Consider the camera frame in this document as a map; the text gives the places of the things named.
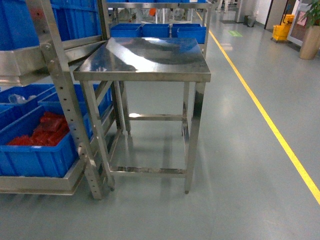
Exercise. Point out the blue bins on far shelf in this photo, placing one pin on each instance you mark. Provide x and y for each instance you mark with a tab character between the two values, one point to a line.
164	30

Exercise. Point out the blue bin with red parts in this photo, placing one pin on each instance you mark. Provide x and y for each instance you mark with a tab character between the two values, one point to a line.
35	161

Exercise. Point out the stainless steel shelf rack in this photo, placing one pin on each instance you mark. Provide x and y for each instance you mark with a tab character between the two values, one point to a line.
39	42

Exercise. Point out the small stainless steel table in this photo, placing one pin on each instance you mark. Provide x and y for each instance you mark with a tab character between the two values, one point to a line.
146	59

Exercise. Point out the yellow mop bucket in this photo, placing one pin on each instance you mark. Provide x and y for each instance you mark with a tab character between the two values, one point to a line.
281	32

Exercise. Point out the potted plant gold pot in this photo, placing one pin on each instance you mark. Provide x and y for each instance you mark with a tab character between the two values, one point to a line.
311	40

